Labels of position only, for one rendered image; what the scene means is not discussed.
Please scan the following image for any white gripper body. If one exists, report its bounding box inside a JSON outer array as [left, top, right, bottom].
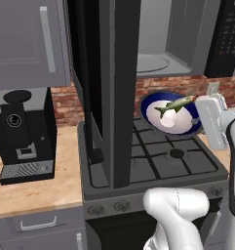
[[194, 93, 231, 151]]

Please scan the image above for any green fish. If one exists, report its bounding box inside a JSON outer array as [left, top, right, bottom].
[[153, 95, 198, 119]]

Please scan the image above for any blue and white bowl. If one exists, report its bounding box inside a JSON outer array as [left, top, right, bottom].
[[139, 90, 203, 136]]

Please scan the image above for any black microwave oven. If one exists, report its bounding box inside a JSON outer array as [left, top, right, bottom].
[[135, 0, 235, 79]]

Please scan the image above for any round microwave turntable plate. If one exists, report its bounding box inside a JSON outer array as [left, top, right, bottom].
[[136, 53, 171, 74]]

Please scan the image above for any dark grey microwave door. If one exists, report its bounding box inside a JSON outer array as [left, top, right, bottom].
[[66, 0, 142, 190]]

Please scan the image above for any grey base cupboard door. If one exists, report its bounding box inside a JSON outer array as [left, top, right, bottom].
[[200, 194, 234, 250], [0, 228, 88, 250]]

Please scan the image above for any grey stove with hob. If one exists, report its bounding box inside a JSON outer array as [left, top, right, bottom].
[[77, 116, 230, 250]]

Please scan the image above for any dark stove knob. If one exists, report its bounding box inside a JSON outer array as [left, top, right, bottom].
[[112, 199, 132, 213], [209, 186, 225, 197], [86, 204, 105, 218]]

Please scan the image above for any black coffee machine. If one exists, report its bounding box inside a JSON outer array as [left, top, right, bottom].
[[0, 86, 59, 187]]

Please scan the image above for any grey drawer front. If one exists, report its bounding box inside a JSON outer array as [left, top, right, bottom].
[[0, 204, 87, 244]]

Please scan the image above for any white wall socket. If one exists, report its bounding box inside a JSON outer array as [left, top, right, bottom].
[[207, 81, 221, 97]]

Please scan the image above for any silver base cupboard handle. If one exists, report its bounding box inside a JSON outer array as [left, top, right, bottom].
[[210, 210, 222, 236], [75, 231, 85, 250]]

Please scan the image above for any silver wall cupboard handle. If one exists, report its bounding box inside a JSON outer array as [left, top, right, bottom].
[[39, 6, 58, 74]]

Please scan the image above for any silver drawer handle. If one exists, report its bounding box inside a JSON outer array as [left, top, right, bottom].
[[19, 215, 59, 232]]

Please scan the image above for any grey wall cupboard door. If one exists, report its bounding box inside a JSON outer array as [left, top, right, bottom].
[[0, 0, 72, 91]]

